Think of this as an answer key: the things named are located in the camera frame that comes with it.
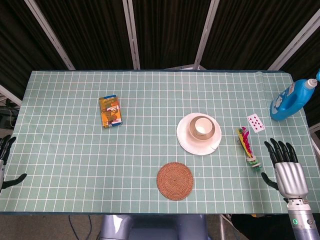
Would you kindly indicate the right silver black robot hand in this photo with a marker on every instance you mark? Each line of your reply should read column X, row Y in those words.
column 292, row 175

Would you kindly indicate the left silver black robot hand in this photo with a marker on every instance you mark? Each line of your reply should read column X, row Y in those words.
column 2, row 160

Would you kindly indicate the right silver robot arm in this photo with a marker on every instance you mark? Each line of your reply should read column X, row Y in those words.
column 301, row 220

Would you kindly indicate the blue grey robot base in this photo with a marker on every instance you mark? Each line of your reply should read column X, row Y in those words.
column 152, row 227

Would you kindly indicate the white plate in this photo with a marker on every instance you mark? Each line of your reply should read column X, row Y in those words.
column 198, row 140

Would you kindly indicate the beige cup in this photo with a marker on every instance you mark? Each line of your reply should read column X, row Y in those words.
column 201, row 130

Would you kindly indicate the colourful feather shuttlecock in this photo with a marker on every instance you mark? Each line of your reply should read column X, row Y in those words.
column 246, row 146

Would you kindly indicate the diamonds playing card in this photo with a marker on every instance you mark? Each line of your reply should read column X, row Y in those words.
column 255, row 122

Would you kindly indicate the blue detergent bottle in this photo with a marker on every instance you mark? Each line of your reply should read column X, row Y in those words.
column 290, row 101

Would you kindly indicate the green white grid tablecloth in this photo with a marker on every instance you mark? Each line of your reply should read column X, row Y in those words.
column 100, row 162

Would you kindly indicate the round woven rattan coaster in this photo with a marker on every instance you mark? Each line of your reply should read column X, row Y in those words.
column 175, row 181

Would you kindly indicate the orange card box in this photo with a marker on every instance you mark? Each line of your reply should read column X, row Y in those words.
column 110, row 111

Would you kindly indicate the black curtain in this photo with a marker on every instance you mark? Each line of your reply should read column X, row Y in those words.
column 170, row 27

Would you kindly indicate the white metal frame post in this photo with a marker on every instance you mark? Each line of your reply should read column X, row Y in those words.
column 206, row 32
column 131, row 32
column 50, row 32
column 295, row 40

